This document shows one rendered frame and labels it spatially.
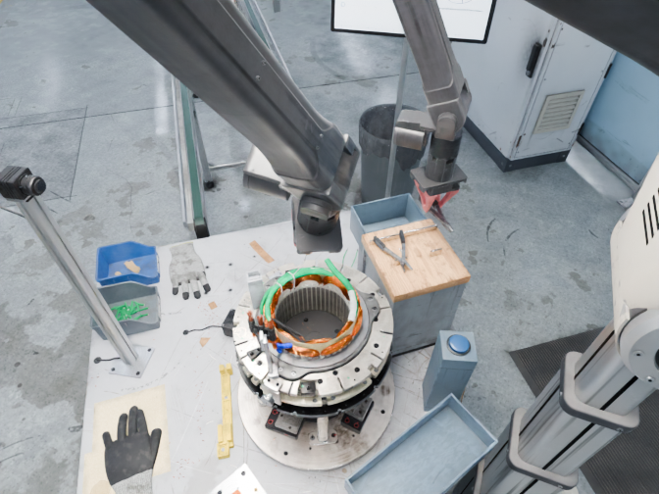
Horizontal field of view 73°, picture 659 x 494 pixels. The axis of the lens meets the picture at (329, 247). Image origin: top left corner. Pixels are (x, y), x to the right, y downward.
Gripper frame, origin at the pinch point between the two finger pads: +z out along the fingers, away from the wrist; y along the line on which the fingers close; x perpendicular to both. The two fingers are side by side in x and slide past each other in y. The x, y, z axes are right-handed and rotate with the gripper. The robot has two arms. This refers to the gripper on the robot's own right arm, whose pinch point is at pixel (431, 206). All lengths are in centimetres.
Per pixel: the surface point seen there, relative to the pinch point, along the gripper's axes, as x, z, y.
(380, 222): -17.8, 20.1, 3.3
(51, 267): -134, 118, 139
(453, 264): 8.1, 12.0, -3.5
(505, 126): -139, 93, -140
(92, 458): 14, 39, 86
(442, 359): 27.7, 15.1, 9.2
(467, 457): 46, 16, 14
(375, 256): 0.1, 11.9, 12.8
